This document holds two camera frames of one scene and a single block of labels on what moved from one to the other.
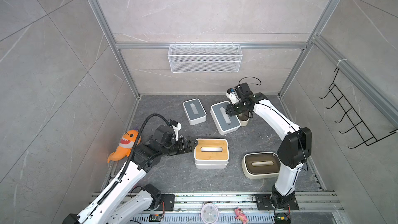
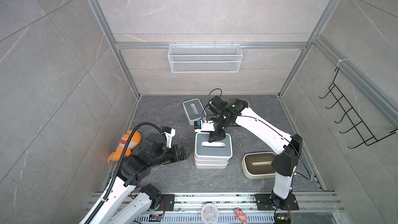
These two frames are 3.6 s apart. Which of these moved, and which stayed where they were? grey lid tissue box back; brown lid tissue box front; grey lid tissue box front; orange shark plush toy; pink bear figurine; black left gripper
Moved: grey lid tissue box front; black left gripper
Stayed: orange shark plush toy; pink bear figurine; grey lid tissue box back; brown lid tissue box front
